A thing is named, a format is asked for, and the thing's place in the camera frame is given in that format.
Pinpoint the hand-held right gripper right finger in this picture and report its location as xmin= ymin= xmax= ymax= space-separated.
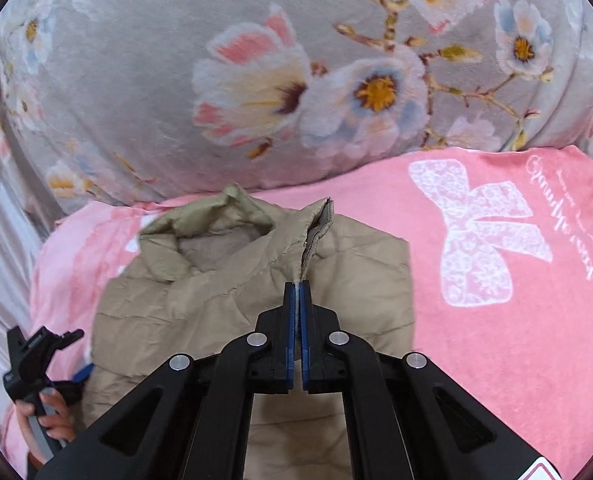
xmin=299 ymin=281 xmax=544 ymax=480

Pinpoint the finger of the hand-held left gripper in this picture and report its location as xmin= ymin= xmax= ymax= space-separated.
xmin=40 ymin=328 xmax=86 ymax=358
xmin=51 ymin=364 xmax=96 ymax=404

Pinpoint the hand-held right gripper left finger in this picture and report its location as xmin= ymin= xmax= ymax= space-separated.
xmin=35 ymin=281 xmax=298 ymax=480

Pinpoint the beige puffer jacket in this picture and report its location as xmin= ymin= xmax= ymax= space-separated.
xmin=79 ymin=184 xmax=417 ymax=480

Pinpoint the person's left hand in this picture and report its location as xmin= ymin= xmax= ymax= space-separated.
xmin=15 ymin=389 xmax=76 ymax=467

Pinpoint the silver white curtain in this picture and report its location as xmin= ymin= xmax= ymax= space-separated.
xmin=0 ymin=155 xmax=60 ymax=421

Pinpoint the pink bow print blanket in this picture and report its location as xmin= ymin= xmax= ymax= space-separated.
xmin=0 ymin=145 xmax=593 ymax=480

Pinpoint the grey floral blanket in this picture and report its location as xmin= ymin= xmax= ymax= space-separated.
xmin=0 ymin=0 xmax=593 ymax=221

